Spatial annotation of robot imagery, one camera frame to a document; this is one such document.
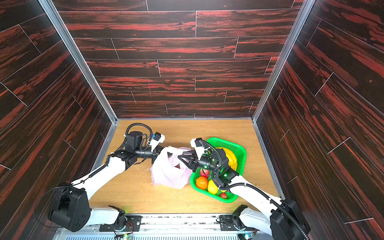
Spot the pink printed plastic bag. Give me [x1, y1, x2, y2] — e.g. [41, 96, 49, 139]
[151, 146, 192, 189]

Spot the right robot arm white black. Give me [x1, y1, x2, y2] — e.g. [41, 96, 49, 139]
[178, 147, 310, 240]

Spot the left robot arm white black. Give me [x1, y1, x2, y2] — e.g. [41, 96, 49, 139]
[48, 131, 165, 232]

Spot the yellow fake banana bunch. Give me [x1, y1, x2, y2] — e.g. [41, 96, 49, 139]
[217, 147, 238, 172]

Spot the red pink fake apple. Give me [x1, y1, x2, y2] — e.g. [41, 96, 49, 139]
[200, 169, 210, 179]

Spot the yellow fake lemon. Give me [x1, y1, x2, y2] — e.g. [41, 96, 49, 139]
[207, 180, 219, 195]

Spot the orange fake orange left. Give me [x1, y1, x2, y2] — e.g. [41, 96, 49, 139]
[195, 176, 208, 191]

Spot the green plastic perforated basket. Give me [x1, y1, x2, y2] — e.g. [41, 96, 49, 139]
[180, 138, 247, 203]

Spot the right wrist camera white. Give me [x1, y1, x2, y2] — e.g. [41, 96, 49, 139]
[190, 138, 208, 160]

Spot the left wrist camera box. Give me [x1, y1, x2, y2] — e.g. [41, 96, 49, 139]
[149, 132, 165, 152]

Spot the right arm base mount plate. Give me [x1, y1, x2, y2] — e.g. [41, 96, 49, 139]
[216, 215, 258, 232]

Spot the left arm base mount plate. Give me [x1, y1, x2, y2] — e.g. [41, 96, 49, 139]
[99, 215, 142, 233]

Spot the metal front rail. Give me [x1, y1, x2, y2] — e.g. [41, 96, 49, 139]
[53, 214, 273, 240]

